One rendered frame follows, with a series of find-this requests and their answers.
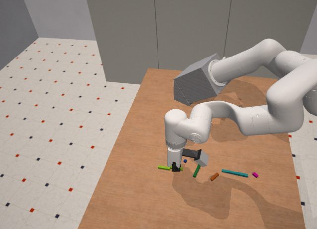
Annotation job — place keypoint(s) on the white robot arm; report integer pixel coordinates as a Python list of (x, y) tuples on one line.
[(283, 113)]

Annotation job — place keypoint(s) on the orange rod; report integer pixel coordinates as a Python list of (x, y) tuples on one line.
[(214, 177)]

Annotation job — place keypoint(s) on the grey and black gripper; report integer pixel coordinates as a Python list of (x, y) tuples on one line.
[(174, 158)]

